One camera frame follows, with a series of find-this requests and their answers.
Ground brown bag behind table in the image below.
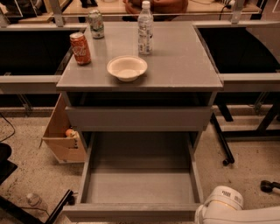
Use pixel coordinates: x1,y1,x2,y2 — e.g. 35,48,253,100
122,0,188,18

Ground cardboard box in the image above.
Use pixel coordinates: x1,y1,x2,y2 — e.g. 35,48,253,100
42,95,86,164

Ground grey drawer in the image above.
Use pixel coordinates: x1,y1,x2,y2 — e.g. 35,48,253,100
63,132,203,222
66,107,213,131

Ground green soda can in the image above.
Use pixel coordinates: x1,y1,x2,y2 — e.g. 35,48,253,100
88,10,104,39

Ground plastic bottle on floor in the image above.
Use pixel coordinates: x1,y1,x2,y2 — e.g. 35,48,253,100
26,193,47,212

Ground black table leg with caster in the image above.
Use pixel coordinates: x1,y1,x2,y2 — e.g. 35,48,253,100
211,114,235,166

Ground white paper bowl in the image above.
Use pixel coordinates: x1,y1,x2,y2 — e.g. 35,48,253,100
107,56,148,82

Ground grey top drawer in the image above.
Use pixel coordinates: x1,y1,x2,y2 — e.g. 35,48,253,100
66,107,213,131

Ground clear plastic water bottle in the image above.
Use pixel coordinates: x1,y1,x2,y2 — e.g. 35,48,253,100
137,0,153,55

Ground grey drawer cabinet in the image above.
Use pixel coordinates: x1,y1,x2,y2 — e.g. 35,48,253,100
56,20,224,138

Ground black chair base leg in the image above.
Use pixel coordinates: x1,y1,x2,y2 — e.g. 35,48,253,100
0,190,74,224

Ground orange soda can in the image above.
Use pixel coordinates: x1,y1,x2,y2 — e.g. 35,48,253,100
70,32,91,66

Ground black caster wheel right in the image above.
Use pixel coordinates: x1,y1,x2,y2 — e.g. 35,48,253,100
260,180,280,193

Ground black cable on floor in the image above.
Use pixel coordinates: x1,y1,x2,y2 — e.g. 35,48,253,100
0,112,17,144

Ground orange fruit in box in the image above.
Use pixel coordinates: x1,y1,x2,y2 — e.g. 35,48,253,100
65,129,74,137

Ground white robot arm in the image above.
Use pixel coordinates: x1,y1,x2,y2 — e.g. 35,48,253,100
194,185,280,224

